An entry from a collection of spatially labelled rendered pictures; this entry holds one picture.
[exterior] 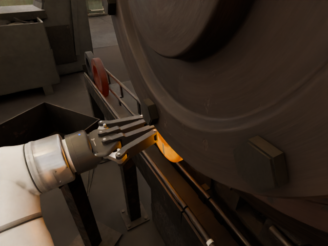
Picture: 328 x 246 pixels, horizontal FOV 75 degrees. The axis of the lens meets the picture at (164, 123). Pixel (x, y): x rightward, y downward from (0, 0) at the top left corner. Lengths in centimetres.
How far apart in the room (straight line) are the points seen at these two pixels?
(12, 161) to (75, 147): 9
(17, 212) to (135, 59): 28
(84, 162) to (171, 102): 25
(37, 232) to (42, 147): 13
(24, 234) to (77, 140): 15
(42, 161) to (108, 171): 118
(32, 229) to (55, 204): 109
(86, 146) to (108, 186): 108
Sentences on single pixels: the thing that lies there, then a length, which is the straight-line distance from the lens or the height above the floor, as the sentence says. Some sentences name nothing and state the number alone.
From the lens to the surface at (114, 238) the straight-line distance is 125.
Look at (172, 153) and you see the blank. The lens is 46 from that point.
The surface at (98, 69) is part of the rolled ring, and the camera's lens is 104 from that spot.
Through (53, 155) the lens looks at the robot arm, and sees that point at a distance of 38.
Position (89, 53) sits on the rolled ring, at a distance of 125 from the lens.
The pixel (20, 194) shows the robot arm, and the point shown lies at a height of 84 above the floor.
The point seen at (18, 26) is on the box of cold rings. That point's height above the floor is 72.
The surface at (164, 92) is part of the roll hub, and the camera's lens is 19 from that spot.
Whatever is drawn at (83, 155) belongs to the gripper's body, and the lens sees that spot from 39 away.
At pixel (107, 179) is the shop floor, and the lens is 150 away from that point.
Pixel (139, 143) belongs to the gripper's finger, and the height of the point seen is 85.
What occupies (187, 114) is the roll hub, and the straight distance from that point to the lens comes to 16.
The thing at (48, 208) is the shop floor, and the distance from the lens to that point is 148.
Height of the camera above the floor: 110
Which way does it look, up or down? 35 degrees down
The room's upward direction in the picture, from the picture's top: straight up
